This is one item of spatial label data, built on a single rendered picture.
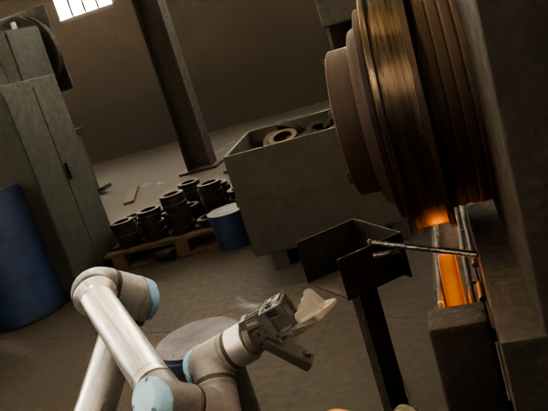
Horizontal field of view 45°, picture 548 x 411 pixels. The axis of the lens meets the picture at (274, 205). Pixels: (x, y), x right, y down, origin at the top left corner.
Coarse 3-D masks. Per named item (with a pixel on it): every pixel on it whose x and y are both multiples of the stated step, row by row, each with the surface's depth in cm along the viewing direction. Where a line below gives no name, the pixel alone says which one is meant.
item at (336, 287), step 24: (312, 240) 200; (336, 240) 203; (360, 240) 204; (384, 240) 179; (312, 264) 201; (336, 264) 204; (360, 264) 177; (384, 264) 180; (408, 264) 183; (336, 288) 188; (360, 288) 178; (360, 312) 191; (384, 336) 192; (384, 360) 193; (384, 384) 194; (384, 408) 201
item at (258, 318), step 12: (276, 300) 141; (288, 300) 144; (264, 312) 140; (276, 312) 140; (288, 312) 140; (240, 324) 144; (252, 324) 143; (264, 324) 141; (276, 324) 141; (288, 324) 141; (252, 336) 144; (264, 336) 144; (276, 336) 142; (252, 348) 143
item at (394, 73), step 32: (384, 0) 110; (384, 32) 106; (384, 64) 104; (384, 96) 104; (416, 96) 102; (384, 128) 103; (416, 128) 103; (416, 160) 105; (416, 192) 109; (416, 224) 115
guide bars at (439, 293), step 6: (438, 228) 195; (438, 234) 188; (438, 240) 177; (438, 246) 170; (438, 264) 156; (438, 270) 152; (438, 276) 148; (438, 282) 144; (438, 288) 141; (438, 294) 138; (438, 300) 136; (438, 306) 134; (444, 306) 138
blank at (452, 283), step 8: (440, 256) 132; (448, 256) 131; (440, 264) 130; (448, 264) 129; (456, 264) 129; (440, 272) 128; (448, 272) 128; (456, 272) 127; (448, 280) 127; (456, 280) 127; (448, 288) 127; (456, 288) 126; (448, 296) 127; (456, 296) 126; (464, 296) 136; (448, 304) 127; (456, 304) 127
